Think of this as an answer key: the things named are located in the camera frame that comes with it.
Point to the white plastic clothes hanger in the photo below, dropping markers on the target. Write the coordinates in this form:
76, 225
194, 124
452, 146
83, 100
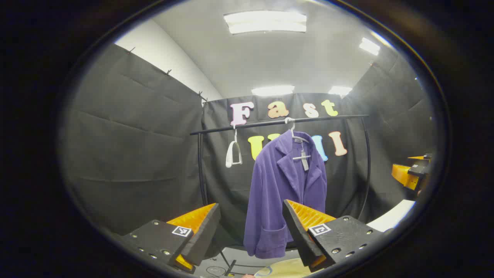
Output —
299, 158
228, 157

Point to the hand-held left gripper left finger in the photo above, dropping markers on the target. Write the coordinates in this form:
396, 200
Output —
202, 237

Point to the large ceiling light panel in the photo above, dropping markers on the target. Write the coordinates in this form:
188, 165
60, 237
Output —
266, 22

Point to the white flat panel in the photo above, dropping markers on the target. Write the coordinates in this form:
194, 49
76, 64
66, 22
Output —
391, 216

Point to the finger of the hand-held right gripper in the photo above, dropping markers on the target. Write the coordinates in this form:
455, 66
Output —
401, 175
417, 157

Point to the black backdrop cloth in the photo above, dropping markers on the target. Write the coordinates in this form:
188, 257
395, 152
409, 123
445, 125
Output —
135, 154

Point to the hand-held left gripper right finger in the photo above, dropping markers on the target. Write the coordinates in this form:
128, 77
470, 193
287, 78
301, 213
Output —
299, 235

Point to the beige laundry hamper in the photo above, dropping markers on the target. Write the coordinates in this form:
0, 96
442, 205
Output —
285, 268

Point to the white paper hang tag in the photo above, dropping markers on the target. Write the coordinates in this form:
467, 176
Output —
305, 164

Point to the black metal clothes rack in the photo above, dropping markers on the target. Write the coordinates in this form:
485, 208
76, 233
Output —
335, 117

